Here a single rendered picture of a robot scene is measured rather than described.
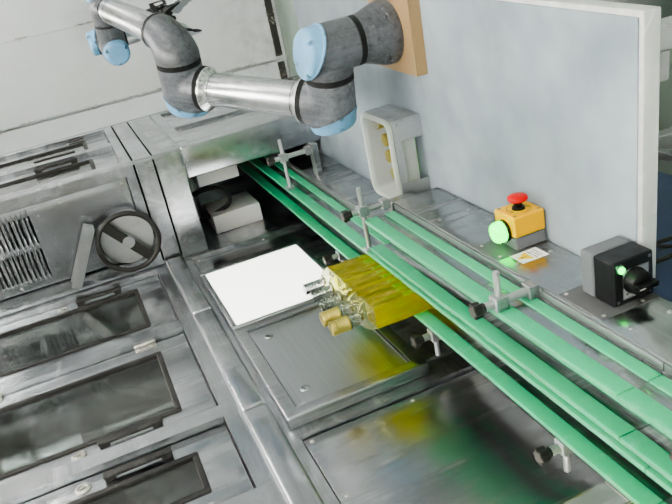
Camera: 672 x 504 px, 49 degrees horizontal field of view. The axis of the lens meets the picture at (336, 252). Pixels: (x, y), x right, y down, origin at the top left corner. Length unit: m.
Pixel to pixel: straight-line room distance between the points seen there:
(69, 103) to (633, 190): 4.37
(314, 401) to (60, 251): 1.24
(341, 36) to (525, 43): 0.48
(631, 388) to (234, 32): 4.54
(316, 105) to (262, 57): 3.65
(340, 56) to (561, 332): 0.82
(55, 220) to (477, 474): 1.64
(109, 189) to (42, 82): 2.74
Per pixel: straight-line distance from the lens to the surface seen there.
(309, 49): 1.71
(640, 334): 1.21
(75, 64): 5.22
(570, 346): 1.22
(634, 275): 1.25
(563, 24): 1.33
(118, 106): 5.27
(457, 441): 1.52
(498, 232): 1.47
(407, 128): 1.86
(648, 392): 1.13
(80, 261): 2.52
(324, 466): 1.52
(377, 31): 1.76
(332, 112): 1.78
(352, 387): 1.65
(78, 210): 2.55
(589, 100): 1.31
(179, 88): 1.98
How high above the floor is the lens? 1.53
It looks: 16 degrees down
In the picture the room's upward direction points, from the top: 109 degrees counter-clockwise
